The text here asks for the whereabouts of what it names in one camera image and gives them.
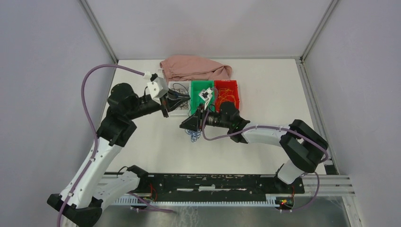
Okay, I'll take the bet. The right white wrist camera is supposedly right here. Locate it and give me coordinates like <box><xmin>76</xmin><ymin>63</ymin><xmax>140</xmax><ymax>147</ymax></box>
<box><xmin>199</xmin><ymin>87</ymin><xmax>214</xmax><ymax>111</ymax></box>

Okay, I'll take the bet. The white slotted cable duct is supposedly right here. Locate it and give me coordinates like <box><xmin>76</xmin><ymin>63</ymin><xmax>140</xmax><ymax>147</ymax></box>
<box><xmin>109</xmin><ymin>195</ymin><xmax>283</xmax><ymax>208</ymax></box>

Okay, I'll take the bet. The green plastic bin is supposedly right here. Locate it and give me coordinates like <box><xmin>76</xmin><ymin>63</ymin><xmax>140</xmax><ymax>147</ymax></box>
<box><xmin>190</xmin><ymin>80</ymin><xmax>215</xmax><ymax>115</ymax></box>

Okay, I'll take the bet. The dark blue cable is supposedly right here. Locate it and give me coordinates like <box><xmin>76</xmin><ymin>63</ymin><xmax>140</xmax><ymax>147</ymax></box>
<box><xmin>172</xmin><ymin>82</ymin><xmax>189</xmax><ymax>104</ymax></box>

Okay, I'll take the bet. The clear plastic bin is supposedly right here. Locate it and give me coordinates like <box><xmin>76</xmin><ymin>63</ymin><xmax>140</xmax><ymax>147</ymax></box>
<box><xmin>168</xmin><ymin>81</ymin><xmax>191</xmax><ymax>117</ymax></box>

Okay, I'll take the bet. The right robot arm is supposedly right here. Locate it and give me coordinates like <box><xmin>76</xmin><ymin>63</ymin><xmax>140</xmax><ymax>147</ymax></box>
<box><xmin>179</xmin><ymin>102</ymin><xmax>329</xmax><ymax>193</ymax></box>

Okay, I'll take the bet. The red plastic bin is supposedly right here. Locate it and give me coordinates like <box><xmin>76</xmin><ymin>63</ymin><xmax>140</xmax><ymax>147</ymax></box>
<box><xmin>214</xmin><ymin>80</ymin><xmax>240</xmax><ymax>112</ymax></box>

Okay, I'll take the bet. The brown cable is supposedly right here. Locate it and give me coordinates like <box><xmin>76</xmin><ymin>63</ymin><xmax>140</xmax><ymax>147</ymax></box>
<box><xmin>170</xmin><ymin>88</ymin><xmax>191</xmax><ymax>111</ymax></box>

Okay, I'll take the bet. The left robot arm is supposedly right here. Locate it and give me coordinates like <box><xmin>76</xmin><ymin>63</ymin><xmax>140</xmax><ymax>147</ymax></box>
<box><xmin>47</xmin><ymin>83</ymin><xmax>190</xmax><ymax>227</ymax></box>

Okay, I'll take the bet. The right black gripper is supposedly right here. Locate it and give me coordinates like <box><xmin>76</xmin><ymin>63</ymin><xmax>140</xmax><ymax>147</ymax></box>
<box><xmin>180</xmin><ymin>103</ymin><xmax>231</xmax><ymax>132</ymax></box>

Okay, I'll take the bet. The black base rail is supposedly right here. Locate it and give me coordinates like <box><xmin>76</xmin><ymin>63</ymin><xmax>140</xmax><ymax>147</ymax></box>
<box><xmin>132</xmin><ymin>173</ymin><xmax>305</xmax><ymax>202</ymax></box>

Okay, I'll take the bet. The pink cloth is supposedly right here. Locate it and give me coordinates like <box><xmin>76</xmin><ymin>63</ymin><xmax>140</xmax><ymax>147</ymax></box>
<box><xmin>159</xmin><ymin>55</ymin><xmax>233</xmax><ymax>82</ymax></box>

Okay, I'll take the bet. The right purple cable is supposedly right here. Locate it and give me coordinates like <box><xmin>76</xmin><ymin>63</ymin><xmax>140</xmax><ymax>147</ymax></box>
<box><xmin>202</xmin><ymin>108</ymin><xmax>330</xmax><ymax>213</ymax></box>

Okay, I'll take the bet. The yellow cable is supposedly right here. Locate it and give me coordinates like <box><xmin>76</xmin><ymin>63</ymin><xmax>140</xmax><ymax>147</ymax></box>
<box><xmin>217</xmin><ymin>87</ymin><xmax>234</xmax><ymax>105</ymax></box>
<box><xmin>216</xmin><ymin>89</ymin><xmax>239</xmax><ymax>109</ymax></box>
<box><xmin>218</xmin><ymin>87</ymin><xmax>239</xmax><ymax>107</ymax></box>

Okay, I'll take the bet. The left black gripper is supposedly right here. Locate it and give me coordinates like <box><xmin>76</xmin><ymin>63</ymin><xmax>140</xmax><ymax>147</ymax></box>
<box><xmin>127</xmin><ymin>87</ymin><xmax>191</xmax><ymax>120</ymax></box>

